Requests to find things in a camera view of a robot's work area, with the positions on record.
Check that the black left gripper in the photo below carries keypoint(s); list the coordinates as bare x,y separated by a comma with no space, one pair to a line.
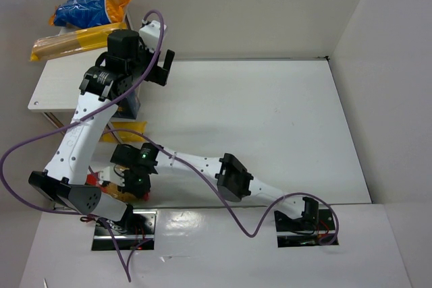
159,72

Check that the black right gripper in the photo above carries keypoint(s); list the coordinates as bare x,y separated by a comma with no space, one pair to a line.
126,182

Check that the red fusilli pasta bag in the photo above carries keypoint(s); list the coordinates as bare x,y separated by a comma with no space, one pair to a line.
112,190

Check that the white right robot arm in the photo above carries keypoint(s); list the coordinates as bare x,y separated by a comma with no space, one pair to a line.
226,174

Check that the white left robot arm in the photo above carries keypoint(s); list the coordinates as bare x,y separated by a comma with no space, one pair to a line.
129,59

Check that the dark blue pasta box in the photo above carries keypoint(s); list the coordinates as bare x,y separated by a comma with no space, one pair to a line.
128,107

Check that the blue orange pasta bag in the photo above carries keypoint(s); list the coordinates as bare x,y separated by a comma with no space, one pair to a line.
89,13

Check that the white metal shelf unit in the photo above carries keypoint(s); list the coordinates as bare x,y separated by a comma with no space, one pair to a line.
55,96

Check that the yellow spaghetti packet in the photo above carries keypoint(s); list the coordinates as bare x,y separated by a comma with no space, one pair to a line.
71,43

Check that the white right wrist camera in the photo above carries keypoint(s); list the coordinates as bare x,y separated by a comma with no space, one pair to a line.
108,174

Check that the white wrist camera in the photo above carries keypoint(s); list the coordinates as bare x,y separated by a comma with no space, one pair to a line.
153,31
108,174

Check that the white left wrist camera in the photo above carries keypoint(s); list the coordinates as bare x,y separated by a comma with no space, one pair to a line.
153,31

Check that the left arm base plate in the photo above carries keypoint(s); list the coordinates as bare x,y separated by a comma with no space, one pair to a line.
141,235

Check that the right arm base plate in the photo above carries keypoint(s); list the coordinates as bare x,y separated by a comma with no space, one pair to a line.
289,234

